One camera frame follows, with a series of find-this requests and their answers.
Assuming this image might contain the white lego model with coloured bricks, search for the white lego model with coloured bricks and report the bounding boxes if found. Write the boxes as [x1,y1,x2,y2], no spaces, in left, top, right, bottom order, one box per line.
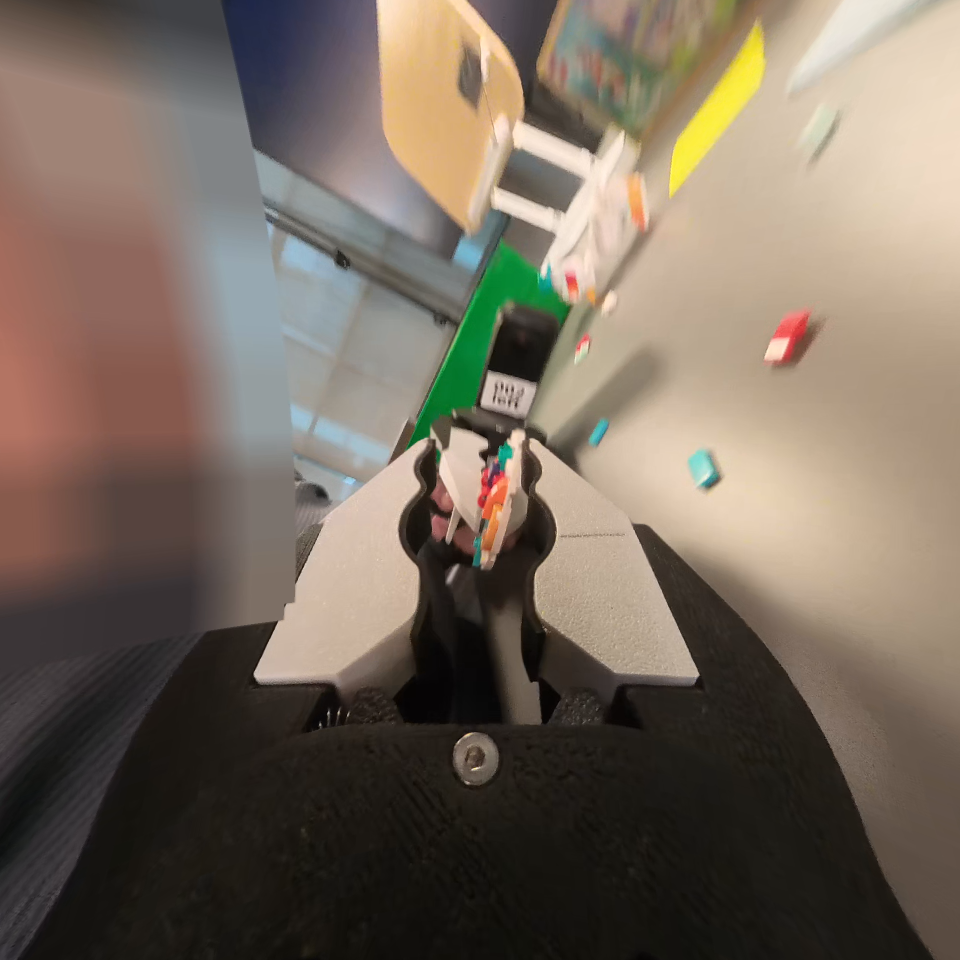
[472,431,528,571]

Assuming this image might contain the colourful lego set box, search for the colourful lego set box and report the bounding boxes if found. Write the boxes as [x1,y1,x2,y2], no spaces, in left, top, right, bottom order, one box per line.
[536,0,744,136]

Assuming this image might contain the stack of green storage bins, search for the stack of green storage bins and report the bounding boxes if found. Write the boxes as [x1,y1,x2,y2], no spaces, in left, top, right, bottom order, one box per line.
[412,240,573,451]

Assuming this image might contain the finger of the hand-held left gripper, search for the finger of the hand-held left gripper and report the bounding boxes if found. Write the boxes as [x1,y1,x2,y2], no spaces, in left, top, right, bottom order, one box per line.
[437,423,489,545]
[501,480,535,556]

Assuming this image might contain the red lego piece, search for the red lego piece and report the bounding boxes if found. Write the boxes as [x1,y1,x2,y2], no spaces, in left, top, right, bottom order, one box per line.
[765,309,813,367]

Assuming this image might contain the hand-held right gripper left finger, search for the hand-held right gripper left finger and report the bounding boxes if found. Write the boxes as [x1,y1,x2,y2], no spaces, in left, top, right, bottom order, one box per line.
[255,438,440,688]

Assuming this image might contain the yellow sticky note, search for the yellow sticky note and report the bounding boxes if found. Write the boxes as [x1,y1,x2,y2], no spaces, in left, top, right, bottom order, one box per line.
[667,22,766,200]

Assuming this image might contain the light green lego brick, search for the light green lego brick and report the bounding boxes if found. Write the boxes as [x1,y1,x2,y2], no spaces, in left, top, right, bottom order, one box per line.
[798,105,841,162]

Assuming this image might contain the person's left hand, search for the person's left hand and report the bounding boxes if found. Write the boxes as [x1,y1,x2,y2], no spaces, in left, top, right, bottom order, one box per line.
[427,483,481,560]

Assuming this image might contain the light wood table white legs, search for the light wood table white legs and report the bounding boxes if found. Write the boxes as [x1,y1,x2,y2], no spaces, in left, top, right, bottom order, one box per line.
[375,0,601,235]

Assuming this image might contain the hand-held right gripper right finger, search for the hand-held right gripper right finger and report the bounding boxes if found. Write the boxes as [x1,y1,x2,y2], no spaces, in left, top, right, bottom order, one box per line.
[522,431,702,690]

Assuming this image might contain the lego instruction booklet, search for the lego instruction booklet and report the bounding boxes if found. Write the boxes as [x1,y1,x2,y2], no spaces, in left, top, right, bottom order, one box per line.
[787,0,939,95]

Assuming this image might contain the white lego bird model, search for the white lego bird model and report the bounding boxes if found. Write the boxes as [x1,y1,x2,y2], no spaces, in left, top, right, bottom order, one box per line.
[540,127,650,305]

